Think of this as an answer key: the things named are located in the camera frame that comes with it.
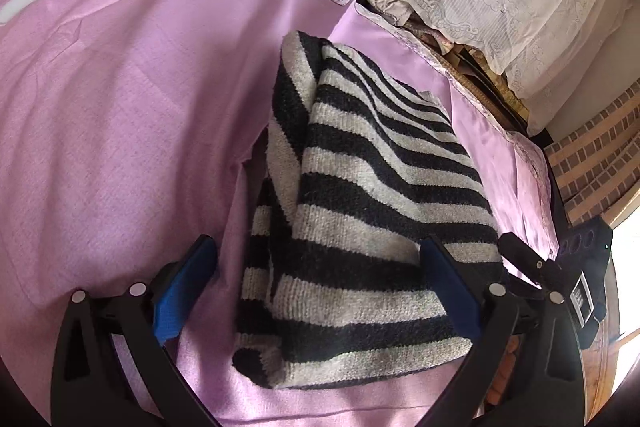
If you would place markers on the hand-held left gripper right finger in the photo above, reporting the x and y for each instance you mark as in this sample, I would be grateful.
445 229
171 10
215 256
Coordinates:
452 297

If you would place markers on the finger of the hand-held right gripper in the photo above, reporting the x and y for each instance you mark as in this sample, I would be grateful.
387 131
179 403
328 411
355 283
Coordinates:
520 254

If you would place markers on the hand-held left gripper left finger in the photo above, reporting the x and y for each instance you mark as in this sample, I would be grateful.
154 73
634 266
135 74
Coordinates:
175 297

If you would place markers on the black grey striped sweater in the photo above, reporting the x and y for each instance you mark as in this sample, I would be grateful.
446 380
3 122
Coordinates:
380 187

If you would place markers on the purple bed sheet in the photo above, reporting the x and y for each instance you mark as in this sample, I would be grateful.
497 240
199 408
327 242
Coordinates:
125 132

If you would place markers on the woven straw mat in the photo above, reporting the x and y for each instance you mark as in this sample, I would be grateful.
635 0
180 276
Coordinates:
480 72

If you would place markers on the beige cloth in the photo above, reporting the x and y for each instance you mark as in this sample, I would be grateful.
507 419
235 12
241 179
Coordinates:
395 9

